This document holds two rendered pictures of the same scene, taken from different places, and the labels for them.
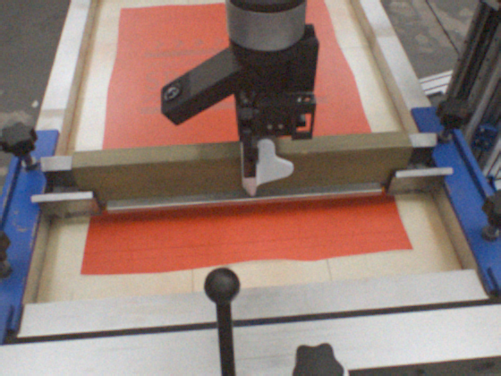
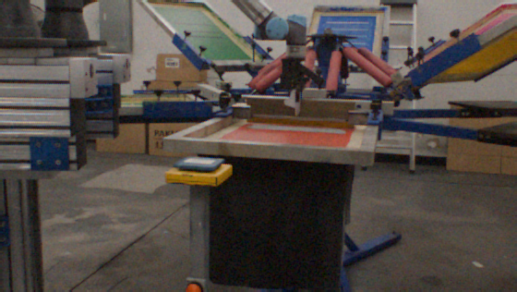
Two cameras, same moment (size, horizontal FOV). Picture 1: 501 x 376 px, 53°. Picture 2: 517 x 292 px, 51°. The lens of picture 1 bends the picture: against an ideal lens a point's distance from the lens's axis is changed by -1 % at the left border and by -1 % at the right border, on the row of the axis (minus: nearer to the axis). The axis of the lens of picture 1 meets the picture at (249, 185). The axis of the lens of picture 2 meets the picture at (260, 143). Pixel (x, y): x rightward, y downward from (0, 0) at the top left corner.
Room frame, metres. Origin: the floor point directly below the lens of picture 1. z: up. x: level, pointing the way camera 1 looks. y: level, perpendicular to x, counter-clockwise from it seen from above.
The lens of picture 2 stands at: (2.41, 0.50, 1.25)
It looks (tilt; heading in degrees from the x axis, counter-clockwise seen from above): 10 degrees down; 198
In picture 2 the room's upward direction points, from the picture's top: 1 degrees clockwise
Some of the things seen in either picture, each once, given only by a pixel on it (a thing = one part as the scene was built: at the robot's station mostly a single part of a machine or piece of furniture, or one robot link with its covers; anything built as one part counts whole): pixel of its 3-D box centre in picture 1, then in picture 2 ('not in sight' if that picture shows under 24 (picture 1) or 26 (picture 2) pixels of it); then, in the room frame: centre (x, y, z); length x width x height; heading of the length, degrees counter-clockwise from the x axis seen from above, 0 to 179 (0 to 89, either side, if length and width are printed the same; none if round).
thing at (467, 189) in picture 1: (457, 196); (230, 116); (0.42, -0.27, 0.97); 0.30 x 0.05 x 0.07; 5
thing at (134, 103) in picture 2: not in sight; (150, 85); (0.10, -0.81, 1.05); 1.08 x 0.61 x 0.23; 125
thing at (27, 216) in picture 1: (25, 226); (375, 124); (0.37, 0.28, 0.97); 0.30 x 0.05 x 0.07; 5
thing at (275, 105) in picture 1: (270, 82); (293, 74); (0.43, -0.02, 1.15); 0.09 x 0.08 x 0.12; 95
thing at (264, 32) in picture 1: (265, 12); (295, 52); (0.43, -0.01, 1.23); 0.08 x 0.08 x 0.05
